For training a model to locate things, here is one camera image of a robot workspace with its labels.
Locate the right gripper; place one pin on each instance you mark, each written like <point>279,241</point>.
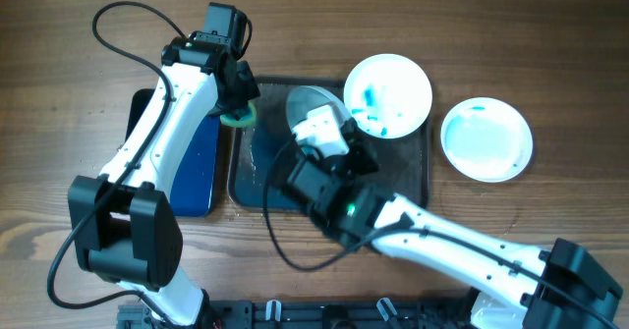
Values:
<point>359,145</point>

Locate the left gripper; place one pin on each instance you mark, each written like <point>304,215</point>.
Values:
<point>250,89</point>

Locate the green scrubbing sponge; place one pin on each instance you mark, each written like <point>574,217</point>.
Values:
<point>241,118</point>

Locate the white plate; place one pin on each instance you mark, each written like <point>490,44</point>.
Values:
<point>388,95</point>
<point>487,140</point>
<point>305,98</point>

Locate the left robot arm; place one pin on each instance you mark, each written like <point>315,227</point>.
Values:
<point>123,228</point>

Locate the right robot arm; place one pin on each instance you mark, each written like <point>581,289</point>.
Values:
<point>518,286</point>

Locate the black tray with blue water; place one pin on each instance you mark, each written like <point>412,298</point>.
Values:
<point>196,172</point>

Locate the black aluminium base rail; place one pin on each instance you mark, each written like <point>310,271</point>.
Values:
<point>383,313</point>

